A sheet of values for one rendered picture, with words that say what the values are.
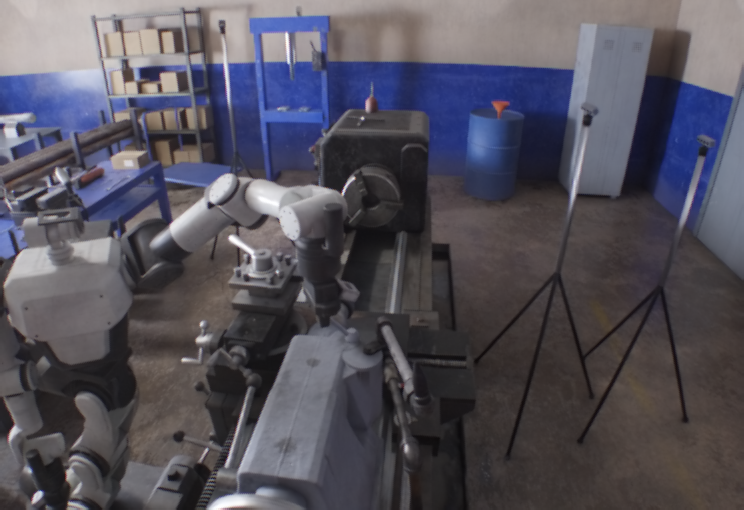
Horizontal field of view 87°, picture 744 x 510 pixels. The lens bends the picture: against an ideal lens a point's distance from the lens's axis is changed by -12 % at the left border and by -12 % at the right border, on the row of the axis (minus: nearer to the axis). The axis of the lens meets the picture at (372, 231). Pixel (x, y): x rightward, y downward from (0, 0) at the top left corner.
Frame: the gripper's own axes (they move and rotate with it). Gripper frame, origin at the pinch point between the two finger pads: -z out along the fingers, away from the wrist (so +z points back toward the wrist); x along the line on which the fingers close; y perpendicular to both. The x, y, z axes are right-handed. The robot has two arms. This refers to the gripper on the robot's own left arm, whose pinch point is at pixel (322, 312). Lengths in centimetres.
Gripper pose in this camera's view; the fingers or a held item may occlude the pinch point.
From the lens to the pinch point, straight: 97.0
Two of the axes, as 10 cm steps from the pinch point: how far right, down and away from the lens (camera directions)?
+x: 4.1, 4.1, -8.2
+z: 0.0, -8.9, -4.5
